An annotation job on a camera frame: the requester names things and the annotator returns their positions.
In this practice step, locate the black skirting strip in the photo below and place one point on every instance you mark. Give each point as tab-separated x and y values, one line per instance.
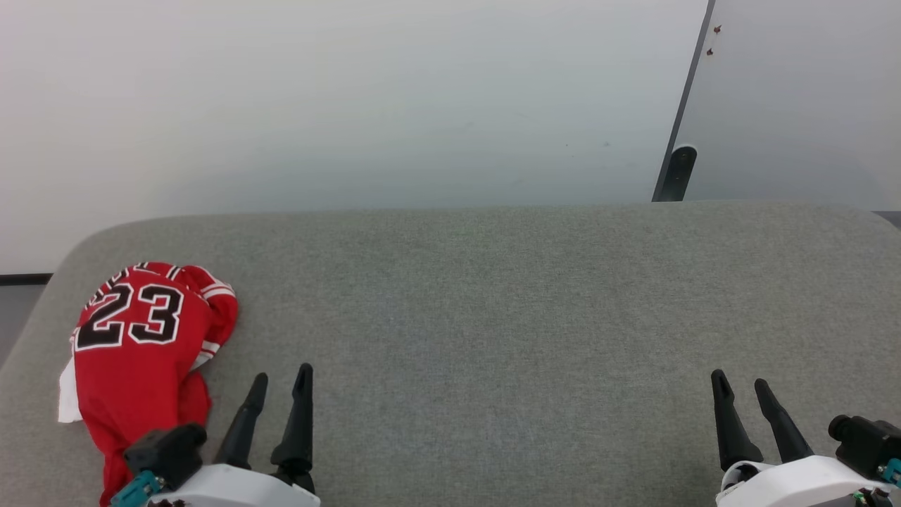
24	279

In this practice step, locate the teal camera connector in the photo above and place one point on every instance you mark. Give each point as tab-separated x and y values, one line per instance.
137	488
892	472

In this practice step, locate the teal left camera connector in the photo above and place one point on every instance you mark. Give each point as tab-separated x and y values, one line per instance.
137	488

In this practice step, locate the dark door frame strip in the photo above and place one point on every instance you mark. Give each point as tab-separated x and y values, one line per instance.
693	70

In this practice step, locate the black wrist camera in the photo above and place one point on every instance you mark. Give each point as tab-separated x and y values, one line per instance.
165	454
866	443

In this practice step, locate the red number 23 basketball jersey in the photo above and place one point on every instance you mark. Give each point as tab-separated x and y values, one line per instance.
141	366

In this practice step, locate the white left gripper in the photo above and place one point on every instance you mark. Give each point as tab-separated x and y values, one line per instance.
232	489

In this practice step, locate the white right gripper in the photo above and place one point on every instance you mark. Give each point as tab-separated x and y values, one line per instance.
788	486

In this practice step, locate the teal right camera connector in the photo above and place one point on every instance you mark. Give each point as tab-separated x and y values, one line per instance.
892	472

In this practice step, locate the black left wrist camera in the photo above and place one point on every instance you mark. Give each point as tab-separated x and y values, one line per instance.
165	454

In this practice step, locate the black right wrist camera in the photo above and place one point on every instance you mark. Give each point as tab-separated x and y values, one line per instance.
866	443

